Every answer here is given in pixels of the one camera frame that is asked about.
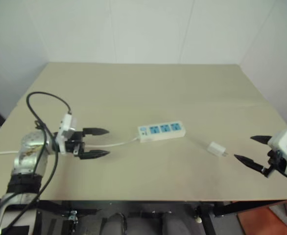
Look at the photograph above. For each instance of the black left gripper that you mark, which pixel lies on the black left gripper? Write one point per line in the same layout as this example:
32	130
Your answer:
73	144

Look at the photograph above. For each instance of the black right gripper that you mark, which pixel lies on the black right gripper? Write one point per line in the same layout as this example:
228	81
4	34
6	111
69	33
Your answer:
273	159

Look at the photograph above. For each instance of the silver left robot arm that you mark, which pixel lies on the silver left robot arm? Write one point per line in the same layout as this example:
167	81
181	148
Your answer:
27	153

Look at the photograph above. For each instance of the white plug adapter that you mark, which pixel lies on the white plug adapter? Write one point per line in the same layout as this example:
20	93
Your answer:
215	147

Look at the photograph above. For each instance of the white blue power strip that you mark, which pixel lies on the white blue power strip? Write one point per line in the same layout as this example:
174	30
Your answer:
163	135

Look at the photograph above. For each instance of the dark grey rounded shape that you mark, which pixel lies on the dark grey rounded shape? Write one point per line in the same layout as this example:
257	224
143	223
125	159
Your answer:
114	224

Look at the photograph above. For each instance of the small white round knob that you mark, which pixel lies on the small white round knob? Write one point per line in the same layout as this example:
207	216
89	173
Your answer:
198	219

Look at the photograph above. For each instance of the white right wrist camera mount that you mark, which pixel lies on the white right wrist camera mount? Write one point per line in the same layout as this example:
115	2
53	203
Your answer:
285	142

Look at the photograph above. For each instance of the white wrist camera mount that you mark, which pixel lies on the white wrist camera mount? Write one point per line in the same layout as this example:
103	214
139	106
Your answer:
285	142
67	124

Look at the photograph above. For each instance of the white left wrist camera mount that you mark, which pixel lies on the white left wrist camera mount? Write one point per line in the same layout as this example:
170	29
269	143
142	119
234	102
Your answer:
67	124

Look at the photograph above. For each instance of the black metal table frame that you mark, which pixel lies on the black metal table frame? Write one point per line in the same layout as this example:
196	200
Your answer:
133	205

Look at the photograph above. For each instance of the small metal clamp bracket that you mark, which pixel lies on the small metal clamp bracket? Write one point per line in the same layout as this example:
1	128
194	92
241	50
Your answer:
72	216

